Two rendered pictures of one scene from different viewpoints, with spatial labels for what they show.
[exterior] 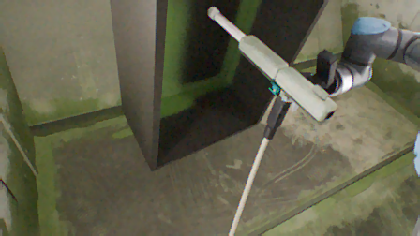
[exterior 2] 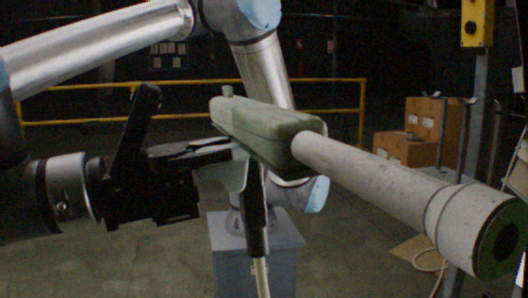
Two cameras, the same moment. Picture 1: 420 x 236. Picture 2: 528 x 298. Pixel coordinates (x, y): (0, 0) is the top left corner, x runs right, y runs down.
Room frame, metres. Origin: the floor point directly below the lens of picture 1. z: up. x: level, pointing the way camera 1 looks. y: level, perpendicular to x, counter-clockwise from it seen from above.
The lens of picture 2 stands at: (0.93, 0.09, 1.22)
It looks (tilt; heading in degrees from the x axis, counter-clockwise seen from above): 13 degrees down; 204
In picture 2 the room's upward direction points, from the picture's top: straight up
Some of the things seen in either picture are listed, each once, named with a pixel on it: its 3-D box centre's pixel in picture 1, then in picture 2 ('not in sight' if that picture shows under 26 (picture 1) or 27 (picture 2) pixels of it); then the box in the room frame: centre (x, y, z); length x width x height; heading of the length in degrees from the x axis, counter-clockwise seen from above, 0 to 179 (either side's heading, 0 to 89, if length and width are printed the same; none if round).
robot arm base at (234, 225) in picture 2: not in sight; (251, 213); (-0.13, -0.43, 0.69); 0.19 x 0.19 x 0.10
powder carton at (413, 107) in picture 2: not in sight; (427, 115); (-3.08, 0.19, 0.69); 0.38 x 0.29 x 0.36; 127
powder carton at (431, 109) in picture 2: not in sight; (444, 120); (-2.83, 0.36, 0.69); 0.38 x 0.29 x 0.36; 128
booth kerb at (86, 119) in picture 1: (228, 84); not in sight; (1.79, 0.10, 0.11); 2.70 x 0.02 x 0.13; 126
